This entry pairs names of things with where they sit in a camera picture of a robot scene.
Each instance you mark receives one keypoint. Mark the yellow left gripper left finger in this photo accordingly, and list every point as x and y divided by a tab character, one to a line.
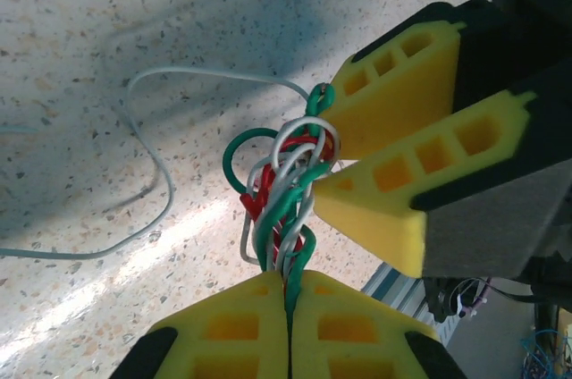
232	330

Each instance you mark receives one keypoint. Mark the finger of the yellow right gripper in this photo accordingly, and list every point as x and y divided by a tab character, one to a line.
380	218
402	97

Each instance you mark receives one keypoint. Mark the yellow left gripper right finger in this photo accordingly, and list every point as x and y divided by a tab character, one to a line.
353	334

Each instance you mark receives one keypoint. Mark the aluminium frame rail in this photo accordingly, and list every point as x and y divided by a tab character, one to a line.
402	292

